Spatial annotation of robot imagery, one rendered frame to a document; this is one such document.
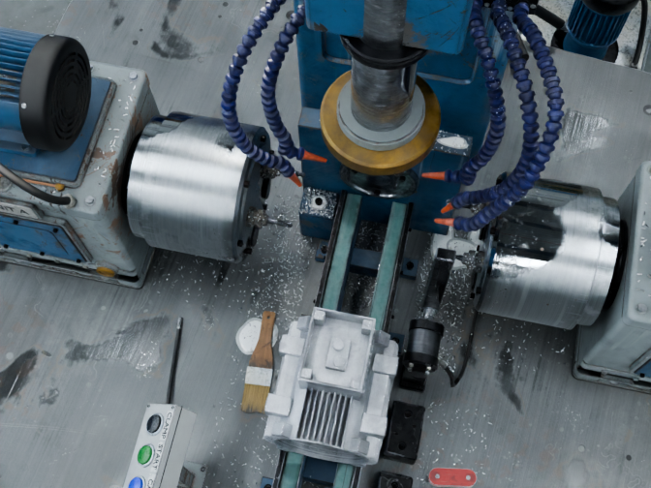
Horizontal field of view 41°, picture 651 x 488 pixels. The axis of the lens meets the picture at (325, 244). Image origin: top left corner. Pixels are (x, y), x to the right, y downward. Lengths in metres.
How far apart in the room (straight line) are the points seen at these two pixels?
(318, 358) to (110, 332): 0.54
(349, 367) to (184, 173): 0.42
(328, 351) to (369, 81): 0.45
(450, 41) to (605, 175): 0.92
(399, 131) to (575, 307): 0.44
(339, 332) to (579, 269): 0.40
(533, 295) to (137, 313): 0.78
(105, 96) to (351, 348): 0.60
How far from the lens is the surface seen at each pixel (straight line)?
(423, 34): 1.08
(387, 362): 1.44
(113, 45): 2.11
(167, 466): 1.43
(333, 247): 1.67
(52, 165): 1.54
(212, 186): 1.48
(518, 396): 1.74
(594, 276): 1.47
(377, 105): 1.22
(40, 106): 1.39
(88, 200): 1.50
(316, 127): 1.53
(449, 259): 1.32
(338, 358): 1.38
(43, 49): 1.42
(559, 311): 1.50
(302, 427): 1.40
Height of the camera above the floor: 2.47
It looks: 68 degrees down
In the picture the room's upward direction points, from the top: 2 degrees counter-clockwise
